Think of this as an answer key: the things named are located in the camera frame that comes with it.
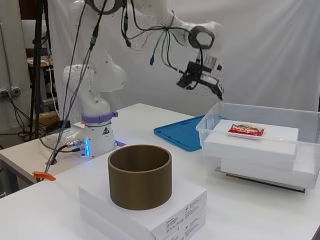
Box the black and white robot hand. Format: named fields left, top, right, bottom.
left=176, top=54, right=225, bottom=101

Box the blue plastic lid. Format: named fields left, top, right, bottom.
left=153, top=114, right=206, bottom=153

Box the red snack packet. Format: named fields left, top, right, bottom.
left=227, top=123, right=266, bottom=138

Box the white hanging sheet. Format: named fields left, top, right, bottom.
left=49, top=0, right=320, bottom=118

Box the white flat box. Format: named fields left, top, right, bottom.
left=78, top=173, right=208, bottom=236
left=79, top=203, right=208, bottom=240
left=203, top=119, right=299, bottom=164
left=219, top=143, right=316, bottom=188

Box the clear plastic box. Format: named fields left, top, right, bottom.
left=195, top=101, right=320, bottom=189

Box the brown round tub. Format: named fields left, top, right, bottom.
left=107, top=144, right=174, bottom=211

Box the black tripod stand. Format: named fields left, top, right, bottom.
left=29, top=0, right=51, bottom=141

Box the orange clamp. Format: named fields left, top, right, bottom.
left=32, top=170, right=57, bottom=182

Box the white side table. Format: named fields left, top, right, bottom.
left=0, top=124, right=91, bottom=184

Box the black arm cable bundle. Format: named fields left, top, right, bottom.
left=118, top=0, right=208, bottom=74

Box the grey wall socket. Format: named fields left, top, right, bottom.
left=0, top=85, right=22, bottom=98

